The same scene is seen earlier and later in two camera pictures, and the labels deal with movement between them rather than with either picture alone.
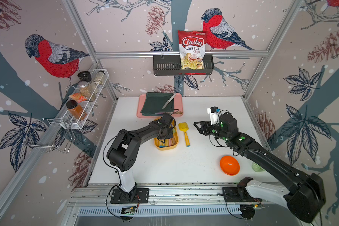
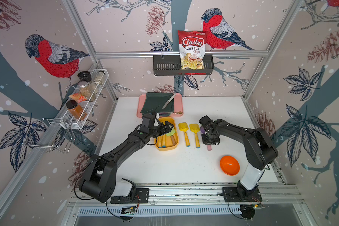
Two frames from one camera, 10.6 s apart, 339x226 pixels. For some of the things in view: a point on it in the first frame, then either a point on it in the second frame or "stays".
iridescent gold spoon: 173,112 stays
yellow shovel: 184,126 stays
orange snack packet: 77,97 stays
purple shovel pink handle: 170,140 -> 209,146
